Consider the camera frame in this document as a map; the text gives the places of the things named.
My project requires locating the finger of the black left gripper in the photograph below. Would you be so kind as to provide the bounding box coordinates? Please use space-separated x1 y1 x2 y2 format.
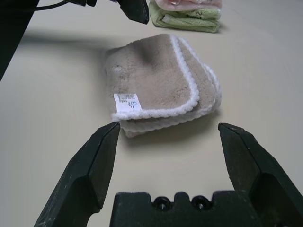
117 0 150 25

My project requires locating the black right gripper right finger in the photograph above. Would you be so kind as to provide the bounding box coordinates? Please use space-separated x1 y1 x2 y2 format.
217 122 303 227

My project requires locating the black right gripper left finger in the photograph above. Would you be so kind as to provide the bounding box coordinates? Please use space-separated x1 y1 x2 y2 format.
33 122 121 227

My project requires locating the beige towel with white trim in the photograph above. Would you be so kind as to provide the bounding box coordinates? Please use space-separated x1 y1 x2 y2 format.
104 33 223 139

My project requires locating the green fluffy towel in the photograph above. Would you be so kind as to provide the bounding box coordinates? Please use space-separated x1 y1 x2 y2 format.
148 1 221 33

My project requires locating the pink fluffy towel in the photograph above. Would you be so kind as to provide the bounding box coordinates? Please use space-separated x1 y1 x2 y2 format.
155 0 224 11

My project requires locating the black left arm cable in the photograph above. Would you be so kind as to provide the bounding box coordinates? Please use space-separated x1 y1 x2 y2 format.
33 0 98 11

